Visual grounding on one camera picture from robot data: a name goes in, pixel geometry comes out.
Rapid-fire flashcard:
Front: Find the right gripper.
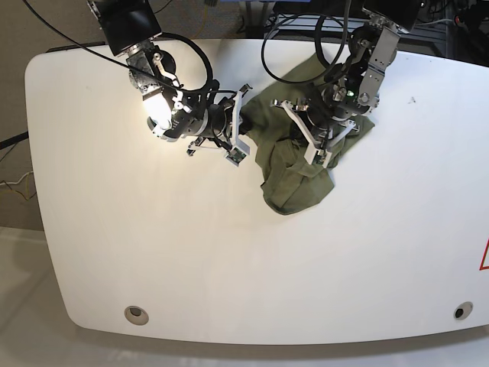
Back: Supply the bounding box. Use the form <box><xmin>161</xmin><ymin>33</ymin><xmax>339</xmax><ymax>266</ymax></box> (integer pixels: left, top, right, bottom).
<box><xmin>186</xmin><ymin>83</ymin><xmax>255</xmax><ymax>157</ymax></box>

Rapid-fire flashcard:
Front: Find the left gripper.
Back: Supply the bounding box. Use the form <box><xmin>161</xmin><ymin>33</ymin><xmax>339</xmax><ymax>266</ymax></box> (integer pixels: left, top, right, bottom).
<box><xmin>270</xmin><ymin>99</ymin><xmax>361</xmax><ymax>151</ymax></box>

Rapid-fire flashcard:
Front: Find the olive green T-shirt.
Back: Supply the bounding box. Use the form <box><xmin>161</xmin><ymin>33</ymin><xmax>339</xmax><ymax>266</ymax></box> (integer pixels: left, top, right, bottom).
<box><xmin>240</xmin><ymin>53</ymin><xmax>377</xmax><ymax>216</ymax></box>

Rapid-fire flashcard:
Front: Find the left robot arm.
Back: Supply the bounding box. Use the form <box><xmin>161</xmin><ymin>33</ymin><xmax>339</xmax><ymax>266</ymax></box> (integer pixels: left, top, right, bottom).
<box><xmin>267</xmin><ymin>1</ymin><xmax>422</xmax><ymax>154</ymax></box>

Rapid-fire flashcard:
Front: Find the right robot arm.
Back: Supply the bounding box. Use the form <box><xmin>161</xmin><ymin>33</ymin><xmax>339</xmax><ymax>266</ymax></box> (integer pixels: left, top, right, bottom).
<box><xmin>88</xmin><ymin>1</ymin><xmax>251</xmax><ymax>165</ymax></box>

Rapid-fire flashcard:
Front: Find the red triangle table sticker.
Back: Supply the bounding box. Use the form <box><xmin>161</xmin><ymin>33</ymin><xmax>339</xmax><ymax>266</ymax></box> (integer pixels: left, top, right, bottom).
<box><xmin>479</xmin><ymin>241</ymin><xmax>489</xmax><ymax>271</ymax></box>

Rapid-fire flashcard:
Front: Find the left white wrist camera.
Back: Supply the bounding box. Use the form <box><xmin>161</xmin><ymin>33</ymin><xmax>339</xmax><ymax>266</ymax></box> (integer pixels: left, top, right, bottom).
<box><xmin>304</xmin><ymin>144</ymin><xmax>332</xmax><ymax>168</ymax></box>

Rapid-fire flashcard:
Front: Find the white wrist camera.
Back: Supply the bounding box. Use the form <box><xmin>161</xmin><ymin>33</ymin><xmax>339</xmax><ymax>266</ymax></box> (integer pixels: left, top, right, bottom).
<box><xmin>304</xmin><ymin>144</ymin><xmax>332</xmax><ymax>168</ymax></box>
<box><xmin>225</xmin><ymin>140</ymin><xmax>250</xmax><ymax>167</ymax></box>

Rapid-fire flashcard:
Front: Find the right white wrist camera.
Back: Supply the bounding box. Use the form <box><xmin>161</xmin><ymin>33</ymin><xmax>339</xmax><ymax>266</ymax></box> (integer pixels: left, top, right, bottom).
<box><xmin>225</xmin><ymin>140</ymin><xmax>250</xmax><ymax>167</ymax></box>

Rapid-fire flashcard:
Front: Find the right arm black looped cable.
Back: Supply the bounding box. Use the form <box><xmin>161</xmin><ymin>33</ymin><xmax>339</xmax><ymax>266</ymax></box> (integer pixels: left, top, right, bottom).
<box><xmin>160</xmin><ymin>33</ymin><xmax>222</xmax><ymax>100</ymax></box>

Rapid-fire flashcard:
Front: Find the yellow floor cable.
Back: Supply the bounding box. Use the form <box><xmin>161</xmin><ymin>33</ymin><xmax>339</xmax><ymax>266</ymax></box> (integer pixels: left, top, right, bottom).
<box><xmin>193</xmin><ymin>5</ymin><xmax>210</xmax><ymax>40</ymax></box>

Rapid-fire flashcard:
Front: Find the aluminium frame rail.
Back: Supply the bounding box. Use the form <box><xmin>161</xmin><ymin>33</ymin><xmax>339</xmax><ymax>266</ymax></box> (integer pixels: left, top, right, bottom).
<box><xmin>269</xmin><ymin>14</ymin><xmax>455</xmax><ymax>59</ymax></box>

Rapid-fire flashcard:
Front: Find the left table cable grommet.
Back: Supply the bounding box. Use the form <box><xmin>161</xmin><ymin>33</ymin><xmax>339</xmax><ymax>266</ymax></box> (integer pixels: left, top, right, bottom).
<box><xmin>125</xmin><ymin>306</ymin><xmax>149</xmax><ymax>326</ymax></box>

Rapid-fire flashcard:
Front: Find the table cable grommet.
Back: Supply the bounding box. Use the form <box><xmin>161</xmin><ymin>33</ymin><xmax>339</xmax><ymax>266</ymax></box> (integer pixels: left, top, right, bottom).
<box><xmin>453</xmin><ymin>301</ymin><xmax>474</xmax><ymax>320</ymax></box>
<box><xmin>125</xmin><ymin>306</ymin><xmax>149</xmax><ymax>326</ymax></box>

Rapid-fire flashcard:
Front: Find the right table cable grommet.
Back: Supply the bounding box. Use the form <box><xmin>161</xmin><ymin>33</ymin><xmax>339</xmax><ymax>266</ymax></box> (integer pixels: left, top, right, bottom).
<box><xmin>453</xmin><ymin>301</ymin><xmax>474</xmax><ymax>320</ymax></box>

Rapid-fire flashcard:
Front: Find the white floor cable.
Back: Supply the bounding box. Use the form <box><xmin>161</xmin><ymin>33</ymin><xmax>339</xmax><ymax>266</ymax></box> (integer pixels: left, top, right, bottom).
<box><xmin>0</xmin><ymin>171</ymin><xmax>34</xmax><ymax>189</ymax></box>

